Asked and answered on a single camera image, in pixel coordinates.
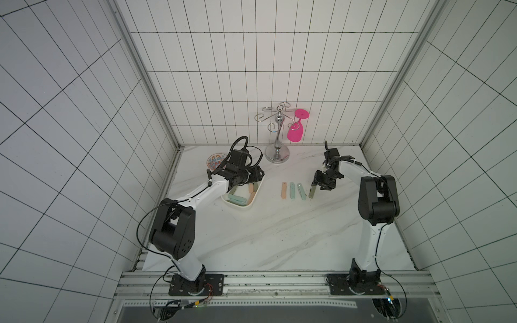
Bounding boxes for olive green folding fruit knife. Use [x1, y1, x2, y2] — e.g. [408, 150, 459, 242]
[308, 185, 318, 199]

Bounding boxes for mint folding fruit knife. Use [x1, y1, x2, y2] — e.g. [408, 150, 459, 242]
[289, 182, 296, 200]
[297, 183, 307, 201]

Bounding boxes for peach folding fruit knife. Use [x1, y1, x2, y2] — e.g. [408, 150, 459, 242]
[281, 182, 288, 199]

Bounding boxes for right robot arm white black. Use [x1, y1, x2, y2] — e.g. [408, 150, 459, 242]
[309, 143, 400, 293]

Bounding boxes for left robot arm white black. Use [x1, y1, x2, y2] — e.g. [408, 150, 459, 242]
[148, 136, 265, 287]

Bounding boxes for white plastic storage box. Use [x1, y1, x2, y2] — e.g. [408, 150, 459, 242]
[221, 180, 263, 211]

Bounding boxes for peach knife in box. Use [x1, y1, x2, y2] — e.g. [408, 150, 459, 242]
[247, 183, 256, 205]

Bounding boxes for small patterned dish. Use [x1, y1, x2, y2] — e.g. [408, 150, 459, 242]
[206, 153, 227, 171]

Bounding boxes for chrome cup holder stand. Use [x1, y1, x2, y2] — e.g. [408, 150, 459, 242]
[254, 102, 296, 164]

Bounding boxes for pink plastic wine glass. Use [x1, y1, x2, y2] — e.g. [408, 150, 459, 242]
[287, 109, 310, 143]

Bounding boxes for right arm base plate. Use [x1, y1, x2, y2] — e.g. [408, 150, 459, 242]
[326, 272, 385, 296]

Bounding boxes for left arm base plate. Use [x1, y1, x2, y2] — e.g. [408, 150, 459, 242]
[168, 274, 225, 297]

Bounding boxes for aluminium mounting rail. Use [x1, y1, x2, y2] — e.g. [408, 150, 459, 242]
[114, 271, 440, 301]

